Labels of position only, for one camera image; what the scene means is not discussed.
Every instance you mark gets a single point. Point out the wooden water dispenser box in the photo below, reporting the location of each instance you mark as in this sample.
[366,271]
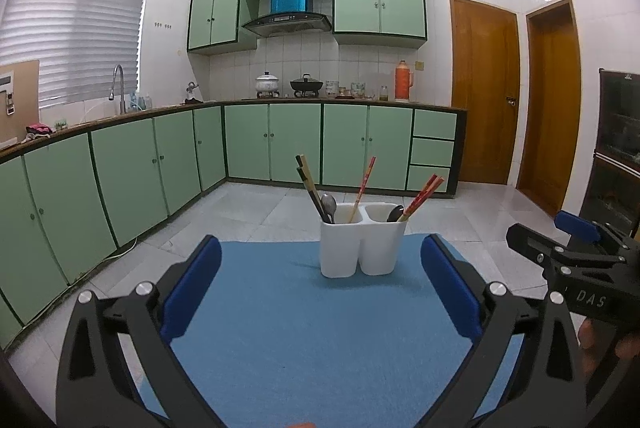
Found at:
[27,97]

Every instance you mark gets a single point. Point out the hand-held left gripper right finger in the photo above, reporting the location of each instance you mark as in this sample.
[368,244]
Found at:
[447,283]

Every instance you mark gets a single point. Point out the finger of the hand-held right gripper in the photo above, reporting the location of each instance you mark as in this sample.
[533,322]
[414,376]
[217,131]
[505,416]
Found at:
[577,223]
[525,238]

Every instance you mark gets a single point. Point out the white window blind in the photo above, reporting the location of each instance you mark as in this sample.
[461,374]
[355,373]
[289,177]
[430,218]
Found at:
[75,32]

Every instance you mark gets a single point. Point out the black range hood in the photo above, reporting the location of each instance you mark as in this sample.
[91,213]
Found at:
[287,25]

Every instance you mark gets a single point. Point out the chrome faucet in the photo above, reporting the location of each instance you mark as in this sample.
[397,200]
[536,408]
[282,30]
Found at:
[123,97]

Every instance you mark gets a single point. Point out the black chopstick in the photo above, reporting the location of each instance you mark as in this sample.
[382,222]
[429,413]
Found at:
[314,198]

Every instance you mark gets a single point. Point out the plastic bottle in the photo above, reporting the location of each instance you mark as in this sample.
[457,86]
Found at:
[146,101]
[134,101]

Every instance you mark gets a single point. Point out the glass jar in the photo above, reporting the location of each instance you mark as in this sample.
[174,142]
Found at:
[383,93]

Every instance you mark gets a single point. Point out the plain wooden chopstick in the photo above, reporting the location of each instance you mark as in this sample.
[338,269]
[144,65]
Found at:
[313,183]

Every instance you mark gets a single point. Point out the black spoon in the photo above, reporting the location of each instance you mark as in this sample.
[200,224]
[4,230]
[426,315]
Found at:
[395,214]

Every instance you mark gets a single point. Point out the orange thermos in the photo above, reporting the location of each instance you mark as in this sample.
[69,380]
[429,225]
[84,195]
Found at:
[401,82]

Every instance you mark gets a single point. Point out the person's right hand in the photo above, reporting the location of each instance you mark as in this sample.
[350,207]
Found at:
[586,337]

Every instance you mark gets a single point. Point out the metal spoon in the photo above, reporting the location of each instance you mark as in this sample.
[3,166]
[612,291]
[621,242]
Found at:
[328,204]

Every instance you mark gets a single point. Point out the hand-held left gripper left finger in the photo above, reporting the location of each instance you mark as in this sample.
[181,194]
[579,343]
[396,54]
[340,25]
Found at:
[192,288]

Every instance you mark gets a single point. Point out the pink cloth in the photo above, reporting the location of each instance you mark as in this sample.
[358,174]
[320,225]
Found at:
[40,128]

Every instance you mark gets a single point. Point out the green lower cabinets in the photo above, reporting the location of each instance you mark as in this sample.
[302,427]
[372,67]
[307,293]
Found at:
[295,142]

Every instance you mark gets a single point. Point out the dark blue chopstick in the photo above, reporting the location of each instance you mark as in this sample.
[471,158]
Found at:
[303,167]

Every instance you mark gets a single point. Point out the white two-compartment utensil holder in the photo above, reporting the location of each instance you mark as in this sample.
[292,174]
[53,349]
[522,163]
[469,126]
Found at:
[340,248]

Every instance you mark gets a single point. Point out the metal kettle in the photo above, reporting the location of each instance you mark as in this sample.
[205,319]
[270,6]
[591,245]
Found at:
[191,90]

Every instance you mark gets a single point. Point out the black wok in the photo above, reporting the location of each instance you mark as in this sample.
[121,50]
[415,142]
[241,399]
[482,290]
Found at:
[306,85]

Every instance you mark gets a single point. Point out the blue mat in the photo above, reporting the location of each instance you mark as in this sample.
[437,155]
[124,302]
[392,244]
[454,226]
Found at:
[300,333]

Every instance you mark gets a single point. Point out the white cooking pot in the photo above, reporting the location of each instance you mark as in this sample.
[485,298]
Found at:
[267,83]

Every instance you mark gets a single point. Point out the black glass cabinet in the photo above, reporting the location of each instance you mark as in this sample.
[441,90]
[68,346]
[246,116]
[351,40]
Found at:
[620,132]

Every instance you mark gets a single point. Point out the red patterned wooden chopstick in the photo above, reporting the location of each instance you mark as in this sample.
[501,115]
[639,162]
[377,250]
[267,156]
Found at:
[362,189]
[420,195]

